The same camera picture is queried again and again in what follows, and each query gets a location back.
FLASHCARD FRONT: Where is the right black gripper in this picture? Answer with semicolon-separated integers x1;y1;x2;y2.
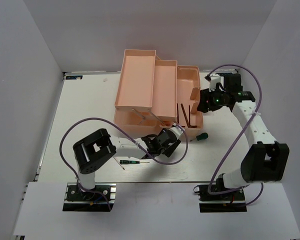
196;85;228;113

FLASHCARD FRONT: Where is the brown hex key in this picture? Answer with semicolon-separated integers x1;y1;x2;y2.
176;103;180;124
180;103;198;129

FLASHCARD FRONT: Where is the green orange stubby screwdriver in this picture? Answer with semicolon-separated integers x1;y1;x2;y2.
191;132;209;142

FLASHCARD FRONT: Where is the black green precision screwdriver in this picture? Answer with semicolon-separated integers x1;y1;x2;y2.
119;160;149;165

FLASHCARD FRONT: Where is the pink plastic toolbox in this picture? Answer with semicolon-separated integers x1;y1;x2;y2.
113;49;204;137

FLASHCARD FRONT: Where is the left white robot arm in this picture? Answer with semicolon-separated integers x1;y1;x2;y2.
73;126;183;200

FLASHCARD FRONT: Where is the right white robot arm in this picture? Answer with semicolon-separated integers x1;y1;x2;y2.
197;73;290;200

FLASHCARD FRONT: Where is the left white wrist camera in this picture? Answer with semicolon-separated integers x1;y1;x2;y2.
169;123;184;139

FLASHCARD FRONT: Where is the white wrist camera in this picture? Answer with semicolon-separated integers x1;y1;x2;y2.
169;123;184;139
204;73;224;92

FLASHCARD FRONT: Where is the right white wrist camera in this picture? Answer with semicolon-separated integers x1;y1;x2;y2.
204;73;224;92

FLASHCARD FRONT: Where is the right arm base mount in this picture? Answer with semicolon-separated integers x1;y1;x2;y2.
193;184;247;213

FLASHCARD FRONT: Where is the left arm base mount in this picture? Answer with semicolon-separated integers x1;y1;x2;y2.
62;183;117;212

